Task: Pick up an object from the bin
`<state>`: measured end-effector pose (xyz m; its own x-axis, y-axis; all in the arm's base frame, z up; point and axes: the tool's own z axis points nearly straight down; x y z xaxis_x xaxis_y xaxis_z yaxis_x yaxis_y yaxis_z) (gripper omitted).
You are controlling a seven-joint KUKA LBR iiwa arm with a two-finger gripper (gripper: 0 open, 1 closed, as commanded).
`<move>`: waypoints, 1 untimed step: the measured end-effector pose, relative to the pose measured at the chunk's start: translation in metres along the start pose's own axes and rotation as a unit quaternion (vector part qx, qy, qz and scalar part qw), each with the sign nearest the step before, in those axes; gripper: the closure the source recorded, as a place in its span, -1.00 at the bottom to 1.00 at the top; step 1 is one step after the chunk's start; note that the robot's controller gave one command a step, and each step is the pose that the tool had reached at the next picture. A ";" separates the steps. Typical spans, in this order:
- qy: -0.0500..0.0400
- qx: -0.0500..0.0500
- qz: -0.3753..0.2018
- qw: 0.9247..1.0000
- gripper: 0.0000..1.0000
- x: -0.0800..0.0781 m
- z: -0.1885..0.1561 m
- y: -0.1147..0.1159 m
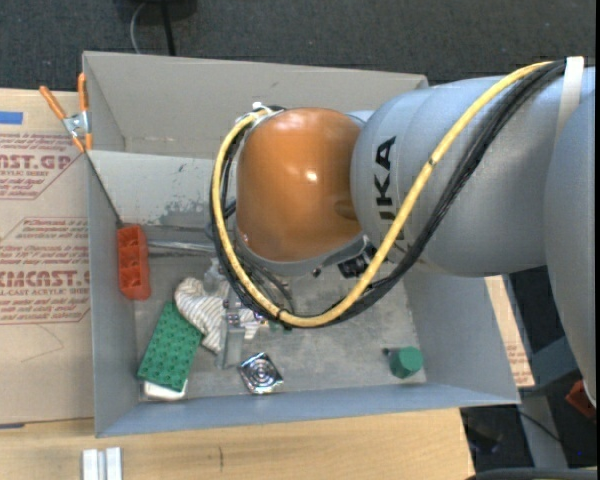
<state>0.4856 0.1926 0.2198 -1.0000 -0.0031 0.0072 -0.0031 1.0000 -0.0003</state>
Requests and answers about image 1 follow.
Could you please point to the brown cardboard board, red print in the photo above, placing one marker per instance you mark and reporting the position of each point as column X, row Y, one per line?
column 40, row 268

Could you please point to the green cup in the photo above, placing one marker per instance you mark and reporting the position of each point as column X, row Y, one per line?
column 406, row 362

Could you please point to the dark green flat block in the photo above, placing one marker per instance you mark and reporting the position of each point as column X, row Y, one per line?
column 170, row 345

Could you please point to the orange-red flat block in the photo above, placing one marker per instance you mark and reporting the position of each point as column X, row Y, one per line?
column 133, row 263

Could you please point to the white striped cloth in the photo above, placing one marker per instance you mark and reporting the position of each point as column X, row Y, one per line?
column 200, row 305

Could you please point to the black cylinder on white bracket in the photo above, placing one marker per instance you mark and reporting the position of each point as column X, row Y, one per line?
column 354, row 266

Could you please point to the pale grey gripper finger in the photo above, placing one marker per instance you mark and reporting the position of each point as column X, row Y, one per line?
column 231, row 345
column 249, row 324

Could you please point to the white flat thing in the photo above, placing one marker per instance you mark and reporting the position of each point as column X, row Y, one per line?
column 162, row 391

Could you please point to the grey metal bin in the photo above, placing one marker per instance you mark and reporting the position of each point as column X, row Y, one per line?
column 330, row 368

